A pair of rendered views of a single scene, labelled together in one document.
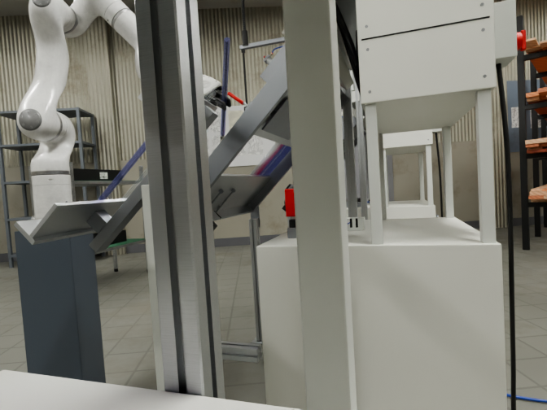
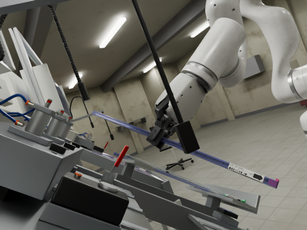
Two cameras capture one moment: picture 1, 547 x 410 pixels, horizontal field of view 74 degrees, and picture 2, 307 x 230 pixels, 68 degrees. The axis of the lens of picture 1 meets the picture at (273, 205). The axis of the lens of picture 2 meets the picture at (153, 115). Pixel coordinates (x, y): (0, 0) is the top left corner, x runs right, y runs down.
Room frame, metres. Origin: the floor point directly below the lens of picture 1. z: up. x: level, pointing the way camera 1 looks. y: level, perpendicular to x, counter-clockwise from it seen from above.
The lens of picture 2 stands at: (1.71, -0.13, 1.13)
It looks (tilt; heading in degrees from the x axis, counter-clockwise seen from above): 1 degrees up; 147
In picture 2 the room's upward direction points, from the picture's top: 21 degrees counter-clockwise
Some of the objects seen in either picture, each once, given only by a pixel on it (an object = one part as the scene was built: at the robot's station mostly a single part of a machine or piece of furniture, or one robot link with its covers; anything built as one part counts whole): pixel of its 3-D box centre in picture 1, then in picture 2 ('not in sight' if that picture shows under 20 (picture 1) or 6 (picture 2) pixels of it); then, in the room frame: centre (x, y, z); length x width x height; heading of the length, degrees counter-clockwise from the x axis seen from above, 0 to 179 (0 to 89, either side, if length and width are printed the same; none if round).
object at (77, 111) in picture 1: (53, 188); not in sight; (4.75, 2.83, 0.97); 1.01 x 0.44 x 1.93; 93
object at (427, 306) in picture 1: (376, 312); not in sight; (1.32, -0.35, 0.31); 0.70 x 0.65 x 0.62; 162
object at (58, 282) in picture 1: (64, 322); not in sight; (1.31, 0.79, 0.35); 0.18 x 0.18 x 0.70; 3
